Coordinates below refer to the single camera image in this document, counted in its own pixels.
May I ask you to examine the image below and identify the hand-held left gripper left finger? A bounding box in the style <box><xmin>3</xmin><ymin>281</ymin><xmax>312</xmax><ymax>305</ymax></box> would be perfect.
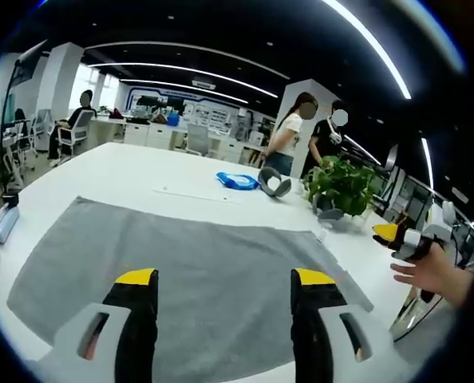
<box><xmin>41</xmin><ymin>267</ymin><xmax>160</xmax><ymax>383</ymax></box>

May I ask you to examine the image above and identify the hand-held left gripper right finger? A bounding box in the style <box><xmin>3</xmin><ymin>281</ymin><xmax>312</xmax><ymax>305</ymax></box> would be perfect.
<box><xmin>290</xmin><ymin>267</ymin><xmax>396</xmax><ymax>383</ymax></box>

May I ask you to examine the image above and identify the grey towel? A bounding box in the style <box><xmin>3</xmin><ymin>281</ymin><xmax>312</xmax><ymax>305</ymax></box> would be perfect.
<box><xmin>6</xmin><ymin>195</ymin><xmax>375</xmax><ymax>382</ymax></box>

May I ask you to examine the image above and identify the person's right hand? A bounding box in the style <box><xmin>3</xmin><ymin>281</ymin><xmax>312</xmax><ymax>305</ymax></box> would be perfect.
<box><xmin>389</xmin><ymin>240</ymin><xmax>472</xmax><ymax>307</ymax></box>

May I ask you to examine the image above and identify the green potted plant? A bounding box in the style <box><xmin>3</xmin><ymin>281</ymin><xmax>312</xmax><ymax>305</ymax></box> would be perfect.
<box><xmin>302</xmin><ymin>156</ymin><xmax>381</xmax><ymax>218</ymax></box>

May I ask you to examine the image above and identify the white pillar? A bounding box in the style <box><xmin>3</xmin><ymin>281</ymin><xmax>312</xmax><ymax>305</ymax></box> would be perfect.
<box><xmin>275</xmin><ymin>78</ymin><xmax>341</xmax><ymax>179</ymax></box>
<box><xmin>35</xmin><ymin>42</ymin><xmax>85</xmax><ymax>152</ymax></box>

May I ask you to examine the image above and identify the pale blue pouch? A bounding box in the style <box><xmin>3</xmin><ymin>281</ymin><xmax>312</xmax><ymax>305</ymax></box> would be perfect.
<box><xmin>0</xmin><ymin>203</ymin><xmax>21</xmax><ymax>244</ymax></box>

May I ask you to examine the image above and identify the blue wet wipes packet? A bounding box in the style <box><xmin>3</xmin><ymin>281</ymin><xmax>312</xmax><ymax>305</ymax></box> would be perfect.
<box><xmin>215</xmin><ymin>172</ymin><xmax>260</xmax><ymax>191</ymax></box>

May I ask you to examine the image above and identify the white table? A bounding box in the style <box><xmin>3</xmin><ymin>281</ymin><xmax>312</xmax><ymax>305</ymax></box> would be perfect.
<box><xmin>0</xmin><ymin>142</ymin><xmax>457</xmax><ymax>383</ymax></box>

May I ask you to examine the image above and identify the white office chair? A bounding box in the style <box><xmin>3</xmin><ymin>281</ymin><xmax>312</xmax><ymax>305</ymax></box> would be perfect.
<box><xmin>0</xmin><ymin>119</ymin><xmax>38</xmax><ymax>191</ymax></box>
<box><xmin>184</xmin><ymin>123</ymin><xmax>211</xmax><ymax>156</ymax></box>
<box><xmin>56</xmin><ymin>109</ymin><xmax>96</xmax><ymax>157</ymax></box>

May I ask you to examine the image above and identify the white office desk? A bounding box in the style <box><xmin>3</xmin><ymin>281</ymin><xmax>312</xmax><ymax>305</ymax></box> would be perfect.
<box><xmin>85</xmin><ymin>115</ymin><xmax>270</xmax><ymax>164</ymax></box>

